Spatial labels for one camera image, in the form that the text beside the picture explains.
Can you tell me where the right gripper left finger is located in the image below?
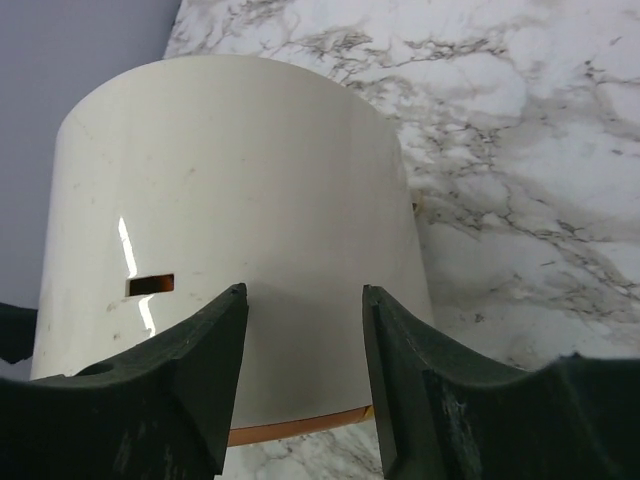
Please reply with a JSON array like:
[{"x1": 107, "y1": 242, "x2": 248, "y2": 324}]
[{"x1": 1, "y1": 283, "x2": 249, "y2": 479}]

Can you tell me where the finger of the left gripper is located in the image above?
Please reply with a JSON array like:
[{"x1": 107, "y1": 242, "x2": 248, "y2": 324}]
[{"x1": 0, "y1": 303, "x2": 38, "y2": 364}]

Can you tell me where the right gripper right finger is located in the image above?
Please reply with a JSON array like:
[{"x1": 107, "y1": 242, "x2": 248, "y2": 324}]
[{"x1": 362, "y1": 286, "x2": 639, "y2": 479}]

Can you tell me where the cream round drawer organizer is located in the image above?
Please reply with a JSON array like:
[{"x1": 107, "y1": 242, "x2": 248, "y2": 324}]
[{"x1": 31, "y1": 55, "x2": 432, "y2": 429}]

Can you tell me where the peach top drawer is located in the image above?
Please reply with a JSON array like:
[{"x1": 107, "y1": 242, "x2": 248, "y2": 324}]
[{"x1": 228, "y1": 405, "x2": 374, "y2": 447}]

